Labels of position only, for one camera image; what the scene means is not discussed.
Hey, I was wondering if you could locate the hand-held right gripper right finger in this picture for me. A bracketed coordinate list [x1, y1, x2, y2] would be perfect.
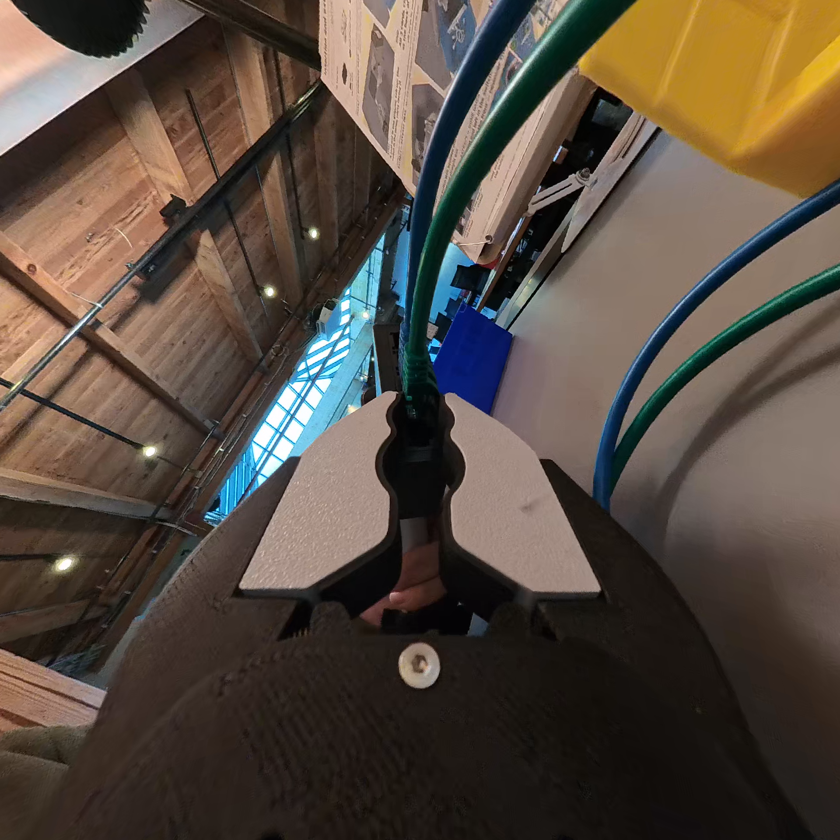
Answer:
[441, 392, 603, 621]

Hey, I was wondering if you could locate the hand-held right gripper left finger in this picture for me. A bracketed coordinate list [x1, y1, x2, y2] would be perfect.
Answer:
[238, 390, 403, 618]

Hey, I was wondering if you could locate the black ethernet port block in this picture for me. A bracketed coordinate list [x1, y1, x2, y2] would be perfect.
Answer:
[387, 400, 450, 519]

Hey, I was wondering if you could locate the blue ethernet cable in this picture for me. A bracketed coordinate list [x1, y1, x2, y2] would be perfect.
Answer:
[400, 0, 840, 513]

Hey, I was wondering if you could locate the green ethernet cable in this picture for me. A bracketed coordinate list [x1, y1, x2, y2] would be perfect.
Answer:
[402, 0, 840, 500]

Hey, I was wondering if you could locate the yellow plastic bin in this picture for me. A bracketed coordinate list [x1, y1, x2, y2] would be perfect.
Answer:
[577, 0, 840, 199]

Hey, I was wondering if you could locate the person's left hand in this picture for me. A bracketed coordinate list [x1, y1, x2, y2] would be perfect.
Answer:
[360, 548, 454, 634]

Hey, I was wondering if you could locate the large glass window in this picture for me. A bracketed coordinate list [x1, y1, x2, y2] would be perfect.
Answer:
[217, 282, 388, 519]

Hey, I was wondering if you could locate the black ribbed box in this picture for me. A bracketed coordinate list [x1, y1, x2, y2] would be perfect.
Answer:
[371, 323, 403, 396]

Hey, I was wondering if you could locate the blue plastic box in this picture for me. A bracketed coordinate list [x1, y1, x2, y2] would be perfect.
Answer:
[433, 303, 514, 416]

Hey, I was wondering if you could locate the black ceiling rod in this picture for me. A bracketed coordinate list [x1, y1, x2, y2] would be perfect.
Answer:
[0, 376, 148, 454]

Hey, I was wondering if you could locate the wooden poster board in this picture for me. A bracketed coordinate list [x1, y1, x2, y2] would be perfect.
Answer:
[453, 66, 592, 266]

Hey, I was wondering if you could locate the instruction poster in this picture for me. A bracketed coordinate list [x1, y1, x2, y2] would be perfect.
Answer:
[319, 0, 572, 244]

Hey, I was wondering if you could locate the black pole with round head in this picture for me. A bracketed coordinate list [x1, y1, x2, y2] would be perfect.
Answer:
[10, 0, 322, 70]

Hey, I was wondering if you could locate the black ceiling rail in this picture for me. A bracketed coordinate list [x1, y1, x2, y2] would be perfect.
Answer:
[125, 82, 322, 283]

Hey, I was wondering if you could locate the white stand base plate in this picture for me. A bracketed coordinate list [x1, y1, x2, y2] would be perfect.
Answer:
[525, 118, 660, 253]

